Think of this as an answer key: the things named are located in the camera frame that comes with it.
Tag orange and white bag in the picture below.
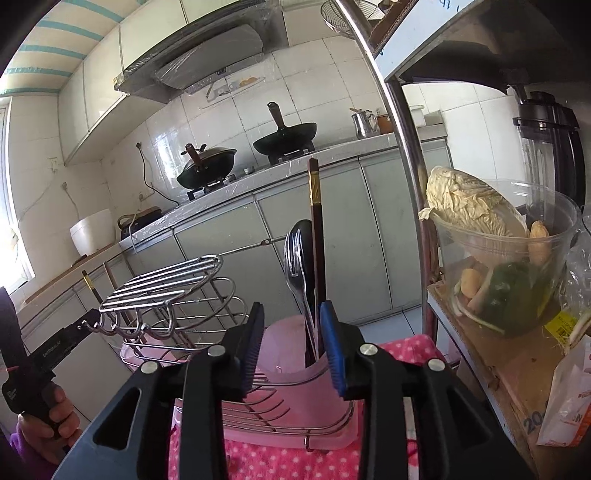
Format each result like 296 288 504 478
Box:
538 335 591 448

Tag steel wire utensil rack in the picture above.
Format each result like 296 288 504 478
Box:
76 240 356 453

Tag grey kitchen counter cabinets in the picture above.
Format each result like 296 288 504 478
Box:
18 131 451 425

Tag pink plastic drip tray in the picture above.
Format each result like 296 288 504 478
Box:
171 397 361 455

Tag window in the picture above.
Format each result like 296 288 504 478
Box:
0 104 35 289

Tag black blender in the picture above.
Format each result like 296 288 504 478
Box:
512 91 587 222

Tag person's left hand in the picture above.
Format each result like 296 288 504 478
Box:
16 385 84 464

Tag steel kettle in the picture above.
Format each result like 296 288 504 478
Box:
350 108 379 139

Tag pale yellow root vegetable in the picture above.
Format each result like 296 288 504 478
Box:
527 220 552 267

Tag range hood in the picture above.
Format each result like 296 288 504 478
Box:
113 7 289 104

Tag pink plastic utensil cup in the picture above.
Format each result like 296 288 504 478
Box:
249 315 356 439
121 342 195 371

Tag black power cable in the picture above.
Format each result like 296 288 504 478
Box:
135 142 179 207

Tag gas stove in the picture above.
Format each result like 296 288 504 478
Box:
187 143 317 201

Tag wooden cutting board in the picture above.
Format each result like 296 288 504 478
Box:
25 242 122 303

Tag black wok with lid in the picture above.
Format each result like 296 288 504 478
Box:
176 143 238 190

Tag white rice cooker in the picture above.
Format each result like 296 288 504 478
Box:
70 209 115 257

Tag green pepper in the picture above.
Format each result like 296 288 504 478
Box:
482 262 546 324

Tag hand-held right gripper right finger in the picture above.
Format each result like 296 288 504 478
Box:
318 300 539 480

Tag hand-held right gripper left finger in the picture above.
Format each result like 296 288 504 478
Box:
53 301 266 480

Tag yellow label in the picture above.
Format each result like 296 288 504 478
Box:
544 314 579 344

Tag white printed cardboard sheet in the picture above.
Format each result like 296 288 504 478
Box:
369 0 467 58

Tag clear plastic bag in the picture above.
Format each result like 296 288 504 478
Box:
566 205 591 319

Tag steel shelf rack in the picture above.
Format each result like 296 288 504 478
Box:
332 0 591 480

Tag clear glass bowl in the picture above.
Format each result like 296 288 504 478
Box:
431 178 580 337

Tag clear wall shelf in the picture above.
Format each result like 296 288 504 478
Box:
205 76 266 100

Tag pink polka dot cloth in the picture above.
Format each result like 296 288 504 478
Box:
168 335 444 480

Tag wire strainer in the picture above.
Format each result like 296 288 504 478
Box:
321 0 377 35

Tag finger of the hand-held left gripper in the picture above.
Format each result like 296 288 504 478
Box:
54 310 101 358

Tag dark brown bag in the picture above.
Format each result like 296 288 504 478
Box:
117 207 163 241

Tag potato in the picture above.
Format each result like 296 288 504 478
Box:
461 268 483 298

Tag napa cabbage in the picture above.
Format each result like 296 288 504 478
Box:
418 166 529 238

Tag steel spoon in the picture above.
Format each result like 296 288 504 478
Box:
283 230 319 342

